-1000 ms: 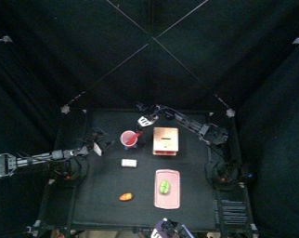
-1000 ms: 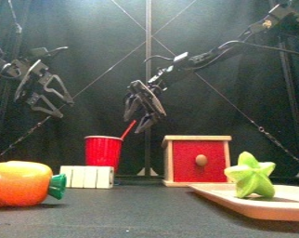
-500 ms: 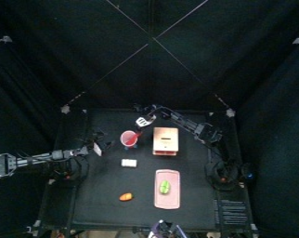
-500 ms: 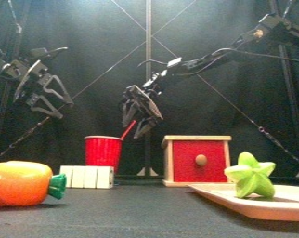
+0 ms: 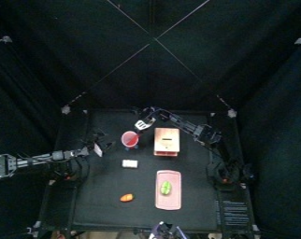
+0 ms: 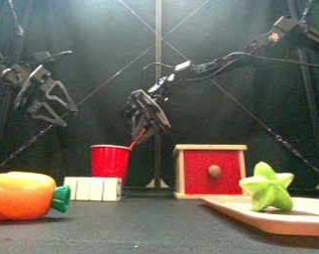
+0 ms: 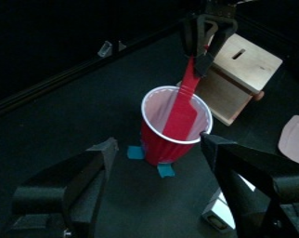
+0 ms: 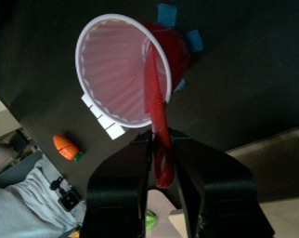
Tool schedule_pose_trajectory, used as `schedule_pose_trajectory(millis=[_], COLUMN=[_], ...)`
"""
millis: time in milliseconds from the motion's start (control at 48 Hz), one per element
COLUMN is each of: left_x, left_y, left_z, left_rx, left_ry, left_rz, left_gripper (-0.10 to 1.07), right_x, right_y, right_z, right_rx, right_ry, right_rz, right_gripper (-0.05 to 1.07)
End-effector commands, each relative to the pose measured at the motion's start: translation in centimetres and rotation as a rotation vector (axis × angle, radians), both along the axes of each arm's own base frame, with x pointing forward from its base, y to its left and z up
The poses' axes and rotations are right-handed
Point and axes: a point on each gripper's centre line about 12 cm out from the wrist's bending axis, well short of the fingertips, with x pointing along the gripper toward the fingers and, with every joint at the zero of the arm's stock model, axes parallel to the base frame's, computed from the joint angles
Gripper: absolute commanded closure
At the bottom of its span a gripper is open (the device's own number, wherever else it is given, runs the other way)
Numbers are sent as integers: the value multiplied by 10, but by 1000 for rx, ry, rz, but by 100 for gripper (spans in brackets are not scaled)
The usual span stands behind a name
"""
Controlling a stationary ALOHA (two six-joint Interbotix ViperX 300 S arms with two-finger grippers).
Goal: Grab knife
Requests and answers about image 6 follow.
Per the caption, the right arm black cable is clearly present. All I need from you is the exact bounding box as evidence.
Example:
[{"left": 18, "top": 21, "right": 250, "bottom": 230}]
[{"left": 141, "top": 51, "right": 319, "bottom": 82}]

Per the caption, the orange toy carrot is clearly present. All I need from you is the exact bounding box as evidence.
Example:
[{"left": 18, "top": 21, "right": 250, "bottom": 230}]
[{"left": 0, "top": 171, "right": 73, "bottom": 222}]

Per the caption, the metal frame post with foot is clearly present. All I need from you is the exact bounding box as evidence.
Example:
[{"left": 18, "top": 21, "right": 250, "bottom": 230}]
[{"left": 145, "top": 0, "right": 170, "bottom": 190}]

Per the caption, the red wooden drawer box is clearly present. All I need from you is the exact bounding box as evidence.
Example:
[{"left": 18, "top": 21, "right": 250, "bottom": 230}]
[{"left": 171, "top": 144, "right": 247, "bottom": 200}]

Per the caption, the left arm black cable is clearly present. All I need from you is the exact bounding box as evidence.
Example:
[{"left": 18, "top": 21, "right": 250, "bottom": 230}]
[{"left": 46, "top": 50, "right": 74, "bottom": 59}]

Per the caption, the dark metal frame post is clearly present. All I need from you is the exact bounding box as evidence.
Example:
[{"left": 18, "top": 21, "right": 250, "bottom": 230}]
[{"left": 286, "top": 0, "right": 319, "bottom": 173}]

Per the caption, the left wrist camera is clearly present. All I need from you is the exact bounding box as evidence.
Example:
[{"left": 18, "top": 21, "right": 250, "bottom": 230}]
[{"left": 31, "top": 50, "right": 57, "bottom": 65}]

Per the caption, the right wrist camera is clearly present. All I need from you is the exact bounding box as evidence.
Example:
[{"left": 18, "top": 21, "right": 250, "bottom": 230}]
[{"left": 173, "top": 60, "right": 194, "bottom": 73}]

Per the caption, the green toy star fruit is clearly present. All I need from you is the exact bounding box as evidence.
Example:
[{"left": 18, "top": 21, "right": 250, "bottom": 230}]
[{"left": 238, "top": 161, "right": 295, "bottom": 212}]

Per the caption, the thin hanging cord with clip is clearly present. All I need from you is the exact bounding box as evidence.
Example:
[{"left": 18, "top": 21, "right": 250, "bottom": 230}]
[{"left": 6, "top": 0, "right": 26, "bottom": 37}]

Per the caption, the white segmented block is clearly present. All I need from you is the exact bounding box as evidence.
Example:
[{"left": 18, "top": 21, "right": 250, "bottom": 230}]
[{"left": 62, "top": 176, "right": 123, "bottom": 202}]

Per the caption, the red plastic cup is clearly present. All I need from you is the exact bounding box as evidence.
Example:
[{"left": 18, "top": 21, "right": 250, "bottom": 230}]
[{"left": 89, "top": 144, "right": 133, "bottom": 187}]

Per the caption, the black backdrop cloth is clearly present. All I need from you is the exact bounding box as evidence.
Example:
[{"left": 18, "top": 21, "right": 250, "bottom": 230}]
[{"left": 0, "top": 0, "right": 319, "bottom": 199}]

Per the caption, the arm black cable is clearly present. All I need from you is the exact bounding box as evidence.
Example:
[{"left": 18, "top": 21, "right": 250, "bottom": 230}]
[
  {"left": 141, "top": 51, "right": 319, "bottom": 82},
  {"left": 46, "top": 50, "right": 74, "bottom": 59}
]

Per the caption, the wooden cutting board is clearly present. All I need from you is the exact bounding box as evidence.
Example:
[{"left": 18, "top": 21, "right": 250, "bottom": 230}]
[{"left": 199, "top": 194, "right": 319, "bottom": 237}]

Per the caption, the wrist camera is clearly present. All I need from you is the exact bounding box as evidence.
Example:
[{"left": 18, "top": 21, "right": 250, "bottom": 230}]
[
  {"left": 31, "top": 50, "right": 57, "bottom": 65},
  {"left": 173, "top": 60, "right": 194, "bottom": 73}
]

